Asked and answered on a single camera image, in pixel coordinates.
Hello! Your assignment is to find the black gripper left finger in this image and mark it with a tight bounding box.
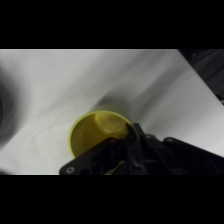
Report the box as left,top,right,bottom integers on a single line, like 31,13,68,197
59,135,132,176

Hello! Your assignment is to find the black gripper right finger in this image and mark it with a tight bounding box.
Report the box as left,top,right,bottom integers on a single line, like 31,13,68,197
131,122,224,176

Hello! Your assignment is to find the yellow plastic cup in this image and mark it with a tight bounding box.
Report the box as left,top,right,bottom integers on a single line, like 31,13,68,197
68,110,137,176

